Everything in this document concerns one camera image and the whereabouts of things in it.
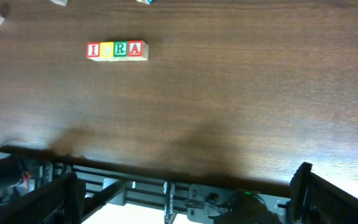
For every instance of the red letter A block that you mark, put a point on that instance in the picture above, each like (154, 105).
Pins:
(137, 50)

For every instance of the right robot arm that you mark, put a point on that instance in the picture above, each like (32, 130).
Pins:
(246, 208)

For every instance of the yellow letter C block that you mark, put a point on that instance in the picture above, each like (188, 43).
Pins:
(106, 51)

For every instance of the red letter I block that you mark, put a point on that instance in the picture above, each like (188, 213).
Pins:
(92, 51)

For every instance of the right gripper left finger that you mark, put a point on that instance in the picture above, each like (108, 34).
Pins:
(59, 201)

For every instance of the green letter R block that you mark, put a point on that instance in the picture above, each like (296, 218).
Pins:
(120, 50)

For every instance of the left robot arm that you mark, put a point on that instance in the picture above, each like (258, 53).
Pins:
(22, 170)

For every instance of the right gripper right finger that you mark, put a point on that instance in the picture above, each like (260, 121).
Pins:
(315, 200)

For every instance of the blue letter P block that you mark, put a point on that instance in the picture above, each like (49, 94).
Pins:
(148, 2)

